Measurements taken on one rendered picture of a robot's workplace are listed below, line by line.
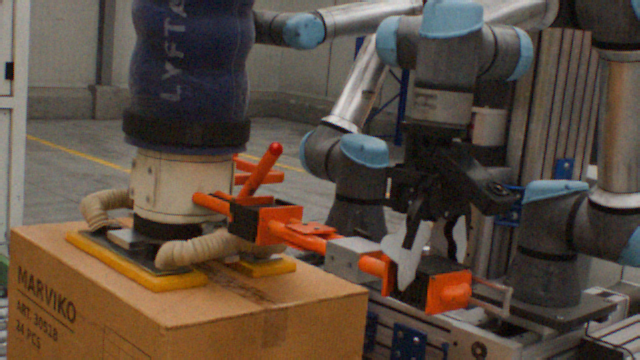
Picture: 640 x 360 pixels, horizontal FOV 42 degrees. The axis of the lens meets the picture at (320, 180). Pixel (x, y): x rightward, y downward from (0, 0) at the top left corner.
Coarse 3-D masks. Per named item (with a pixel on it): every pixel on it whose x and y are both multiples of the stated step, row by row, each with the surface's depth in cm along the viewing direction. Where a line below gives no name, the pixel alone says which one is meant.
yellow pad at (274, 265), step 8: (240, 256) 148; (248, 256) 148; (272, 256) 150; (280, 256) 150; (224, 264) 149; (232, 264) 148; (240, 264) 146; (248, 264) 145; (256, 264) 146; (264, 264) 146; (272, 264) 147; (280, 264) 147; (288, 264) 148; (296, 264) 150; (240, 272) 146; (248, 272) 144; (256, 272) 144; (264, 272) 145; (272, 272) 146; (280, 272) 147; (288, 272) 149
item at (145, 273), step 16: (112, 224) 151; (80, 240) 151; (96, 240) 149; (96, 256) 146; (112, 256) 142; (128, 256) 141; (144, 256) 140; (128, 272) 137; (144, 272) 135; (160, 272) 134; (176, 272) 136; (192, 272) 137; (160, 288) 131; (176, 288) 133
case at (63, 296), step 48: (48, 240) 155; (48, 288) 149; (96, 288) 134; (144, 288) 133; (192, 288) 135; (240, 288) 138; (288, 288) 140; (336, 288) 143; (48, 336) 150; (96, 336) 135; (144, 336) 123; (192, 336) 121; (240, 336) 127; (288, 336) 133; (336, 336) 141
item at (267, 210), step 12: (240, 204) 129; (252, 204) 134; (264, 204) 135; (276, 204) 136; (288, 204) 134; (240, 216) 129; (252, 216) 127; (264, 216) 126; (276, 216) 128; (288, 216) 130; (300, 216) 131; (228, 228) 132; (240, 228) 129; (252, 228) 128; (264, 228) 127; (252, 240) 127; (264, 240) 127; (276, 240) 129
